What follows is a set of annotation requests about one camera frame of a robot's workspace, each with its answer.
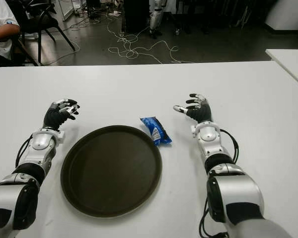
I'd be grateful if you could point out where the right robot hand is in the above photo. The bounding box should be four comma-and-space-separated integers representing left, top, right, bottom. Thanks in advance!
173, 93, 214, 124

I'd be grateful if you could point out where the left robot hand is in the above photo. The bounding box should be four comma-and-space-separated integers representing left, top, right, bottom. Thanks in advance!
43, 98, 80, 130

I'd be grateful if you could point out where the blue Oreo packet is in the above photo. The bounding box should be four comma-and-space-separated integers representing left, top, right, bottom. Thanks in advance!
140, 116, 172, 147

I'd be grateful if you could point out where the round dark brown tray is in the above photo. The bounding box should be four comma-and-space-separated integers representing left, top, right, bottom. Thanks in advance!
60, 125, 162, 218

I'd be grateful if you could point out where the black chair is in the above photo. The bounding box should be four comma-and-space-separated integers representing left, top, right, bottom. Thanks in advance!
8, 0, 76, 65

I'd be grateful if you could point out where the white side table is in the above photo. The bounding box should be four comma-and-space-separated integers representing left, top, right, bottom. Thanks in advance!
265, 49, 298, 90

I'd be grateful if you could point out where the seated person white shirt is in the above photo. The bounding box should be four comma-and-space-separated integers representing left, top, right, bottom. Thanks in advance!
0, 0, 22, 75

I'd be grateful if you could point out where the folded metal stand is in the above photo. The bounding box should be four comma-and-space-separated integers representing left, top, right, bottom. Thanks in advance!
228, 0, 252, 28

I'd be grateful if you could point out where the white cabinet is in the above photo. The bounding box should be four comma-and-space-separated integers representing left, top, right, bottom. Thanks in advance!
61, 0, 78, 21

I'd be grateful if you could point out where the black cabinet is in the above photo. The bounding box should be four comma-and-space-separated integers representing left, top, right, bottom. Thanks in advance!
123, 0, 152, 33

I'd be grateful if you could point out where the white curved panel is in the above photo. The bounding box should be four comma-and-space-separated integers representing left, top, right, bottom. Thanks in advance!
264, 0, 298, 32

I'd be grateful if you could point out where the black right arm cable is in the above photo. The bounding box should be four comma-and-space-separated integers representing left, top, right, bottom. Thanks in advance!
198, 128, 240, 238

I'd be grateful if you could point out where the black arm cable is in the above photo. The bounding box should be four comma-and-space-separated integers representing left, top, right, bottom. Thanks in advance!
15, 137, 37, 167
198, 128, 240, 238

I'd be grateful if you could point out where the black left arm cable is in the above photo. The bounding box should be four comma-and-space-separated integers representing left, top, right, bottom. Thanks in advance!
15, 137, 37, 167

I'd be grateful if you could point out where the white cable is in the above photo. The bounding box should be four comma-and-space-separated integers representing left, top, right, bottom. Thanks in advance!
106, 12, 197, 65

